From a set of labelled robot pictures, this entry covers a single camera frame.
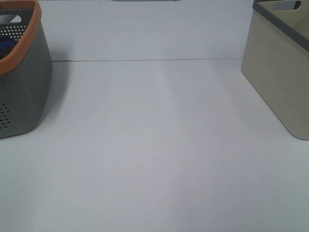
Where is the grey perforated basket orange rim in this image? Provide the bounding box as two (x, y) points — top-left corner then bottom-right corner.
(0, 0), (52, 138)

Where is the beige basket grey rim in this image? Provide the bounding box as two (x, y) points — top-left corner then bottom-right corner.
(241, 0), (309, 141)

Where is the blue cloth in basket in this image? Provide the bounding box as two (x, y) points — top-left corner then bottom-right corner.
(0, 35), (16, 59)

